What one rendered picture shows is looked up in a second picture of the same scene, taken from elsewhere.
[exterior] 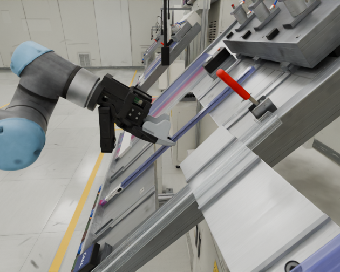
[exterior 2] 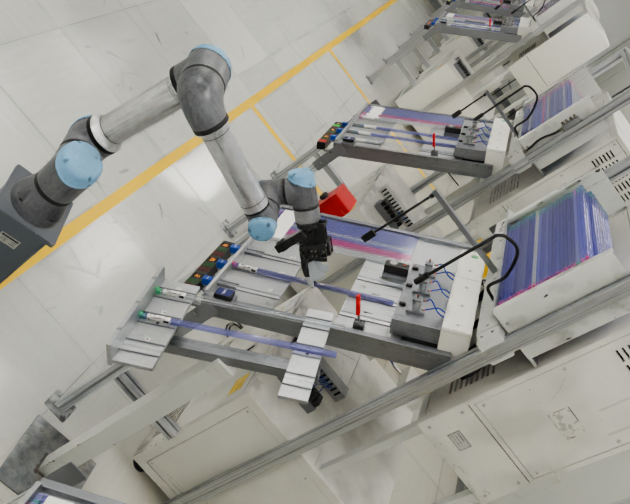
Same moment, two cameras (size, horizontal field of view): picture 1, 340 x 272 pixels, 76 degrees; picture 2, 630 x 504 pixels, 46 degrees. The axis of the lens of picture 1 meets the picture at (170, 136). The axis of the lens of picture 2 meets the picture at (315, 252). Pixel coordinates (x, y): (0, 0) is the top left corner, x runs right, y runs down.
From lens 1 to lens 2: 1.71 m
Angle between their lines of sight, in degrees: 8
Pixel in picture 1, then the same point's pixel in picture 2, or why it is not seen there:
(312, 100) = (372, 341)
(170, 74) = (442, 105)
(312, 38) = (398, 323)
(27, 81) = (289, 189)
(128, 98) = (320, 246)
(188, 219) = (282, 328)
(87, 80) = (313, 217)
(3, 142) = (263, 229)
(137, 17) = not seen: outside the picture
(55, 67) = (308, 198)
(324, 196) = (360, 432)
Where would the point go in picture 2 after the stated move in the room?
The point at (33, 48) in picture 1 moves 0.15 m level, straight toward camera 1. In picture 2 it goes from (310, 181) to (310, 217)
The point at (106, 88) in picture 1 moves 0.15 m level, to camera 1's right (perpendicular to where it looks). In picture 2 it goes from (316, 228) to (347, 270)
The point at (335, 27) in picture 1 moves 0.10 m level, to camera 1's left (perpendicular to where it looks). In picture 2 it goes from (408, 329) to (387, 299)
